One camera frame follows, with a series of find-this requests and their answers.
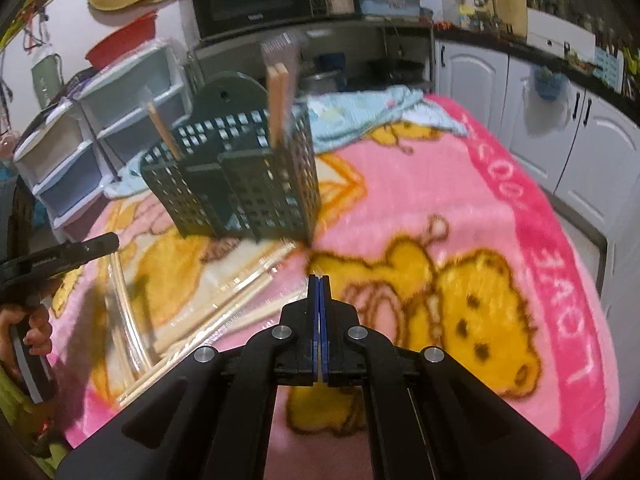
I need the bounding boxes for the white box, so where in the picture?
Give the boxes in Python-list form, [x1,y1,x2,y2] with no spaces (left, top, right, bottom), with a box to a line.
[526,7,608,59]

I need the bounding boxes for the steel cooking pot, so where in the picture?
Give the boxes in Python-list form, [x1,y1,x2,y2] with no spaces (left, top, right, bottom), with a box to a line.
[300,67,347,97]

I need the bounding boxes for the blue slotted rack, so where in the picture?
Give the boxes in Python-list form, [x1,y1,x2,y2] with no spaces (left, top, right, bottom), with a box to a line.
[593,45,626,94]

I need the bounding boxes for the wall poster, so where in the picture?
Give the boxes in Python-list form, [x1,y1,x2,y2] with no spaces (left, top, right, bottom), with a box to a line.
[0,0,78,51]

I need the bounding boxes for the row of spice jars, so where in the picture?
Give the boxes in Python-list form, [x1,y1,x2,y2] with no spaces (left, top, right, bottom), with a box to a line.
[527,0,636,56]

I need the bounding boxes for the teal plastic drawer unit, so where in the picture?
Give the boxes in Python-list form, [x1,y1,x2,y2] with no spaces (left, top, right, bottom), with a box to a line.
[77,42,190,181]

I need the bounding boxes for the light blue towel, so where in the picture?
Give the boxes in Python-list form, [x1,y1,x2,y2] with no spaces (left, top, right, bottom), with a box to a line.
[102,85,468,198]

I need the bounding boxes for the white kitchen cabinets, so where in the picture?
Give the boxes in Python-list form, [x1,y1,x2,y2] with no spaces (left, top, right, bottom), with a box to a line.
[434,37,640,261]

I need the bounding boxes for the metal faucet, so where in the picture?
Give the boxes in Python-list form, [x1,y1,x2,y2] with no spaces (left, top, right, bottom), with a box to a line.
[474,0,515,37]

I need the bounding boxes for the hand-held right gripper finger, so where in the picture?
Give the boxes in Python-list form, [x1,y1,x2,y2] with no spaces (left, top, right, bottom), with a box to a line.
[319,275,581,480]
[57,274,321,480]

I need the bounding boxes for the metal kitchen shelf rack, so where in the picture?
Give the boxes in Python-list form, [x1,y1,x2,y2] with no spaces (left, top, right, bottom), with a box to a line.
[192,14,436,97]

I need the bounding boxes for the dark green utensil holder basket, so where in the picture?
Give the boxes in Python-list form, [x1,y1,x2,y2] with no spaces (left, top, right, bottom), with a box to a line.
[140,74,321,248]

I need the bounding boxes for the wooden cutting board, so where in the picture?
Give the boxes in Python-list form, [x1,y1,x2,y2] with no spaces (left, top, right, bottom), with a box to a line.
[481,0,529,38]

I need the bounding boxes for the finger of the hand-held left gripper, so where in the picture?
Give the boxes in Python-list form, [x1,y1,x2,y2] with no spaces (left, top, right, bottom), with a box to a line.
[47,232,120,273]

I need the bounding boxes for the white plastic drawer unit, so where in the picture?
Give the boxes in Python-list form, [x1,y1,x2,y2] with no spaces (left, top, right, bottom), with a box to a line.
[12,100,122,231]

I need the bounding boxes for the person's left forearm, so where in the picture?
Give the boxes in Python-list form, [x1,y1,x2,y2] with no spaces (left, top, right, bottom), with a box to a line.
[0,360,68,480]

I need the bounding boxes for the pink printed blanket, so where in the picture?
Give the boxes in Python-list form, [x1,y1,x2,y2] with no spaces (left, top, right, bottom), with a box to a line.
[47,92,621,480]

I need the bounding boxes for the green hanging bottle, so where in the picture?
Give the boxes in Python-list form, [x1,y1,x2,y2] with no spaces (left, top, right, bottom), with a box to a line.
[30,52,64,109]

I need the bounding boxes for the red plastic basin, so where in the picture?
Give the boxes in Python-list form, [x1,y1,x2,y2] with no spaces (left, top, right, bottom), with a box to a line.
[84,10,158,68]

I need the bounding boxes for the person's left hand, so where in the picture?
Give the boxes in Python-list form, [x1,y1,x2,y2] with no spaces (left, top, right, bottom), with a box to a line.
[0,305,53,361]

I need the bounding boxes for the blue dish rack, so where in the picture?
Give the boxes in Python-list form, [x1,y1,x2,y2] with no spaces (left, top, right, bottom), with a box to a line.
[356,0,425,17]

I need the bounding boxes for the blue hanging bag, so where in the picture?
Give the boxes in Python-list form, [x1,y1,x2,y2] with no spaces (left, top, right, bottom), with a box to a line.
[531,64,569,102]

